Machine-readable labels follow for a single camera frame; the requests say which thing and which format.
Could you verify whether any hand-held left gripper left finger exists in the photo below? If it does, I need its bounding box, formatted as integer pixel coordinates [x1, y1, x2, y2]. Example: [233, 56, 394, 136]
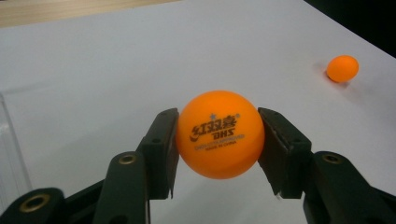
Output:
[136, 107, 181, 200]

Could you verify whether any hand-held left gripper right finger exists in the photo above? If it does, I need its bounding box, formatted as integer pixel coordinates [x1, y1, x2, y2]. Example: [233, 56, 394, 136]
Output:
[257, 106, 313, 200]

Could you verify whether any orange ping-pong ball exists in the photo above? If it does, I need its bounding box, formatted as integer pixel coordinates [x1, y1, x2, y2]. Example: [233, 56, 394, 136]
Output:
[326, 54, 361, 84]
[176, 90, 266, 180]

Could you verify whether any clear plastic bin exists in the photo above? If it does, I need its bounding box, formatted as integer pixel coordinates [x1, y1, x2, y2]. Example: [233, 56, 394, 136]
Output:
[0, 91, 34, 216]

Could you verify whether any white table sheet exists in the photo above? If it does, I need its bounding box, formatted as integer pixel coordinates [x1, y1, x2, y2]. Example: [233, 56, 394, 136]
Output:
[0, 0, 396, 224]

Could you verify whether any black curtain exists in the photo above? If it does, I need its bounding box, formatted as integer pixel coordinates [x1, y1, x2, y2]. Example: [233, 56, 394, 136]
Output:
[303, 0, 396, 59]

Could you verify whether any wooden table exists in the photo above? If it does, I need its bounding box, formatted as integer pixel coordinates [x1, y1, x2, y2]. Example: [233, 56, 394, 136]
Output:
[0, 0, 181, 29]

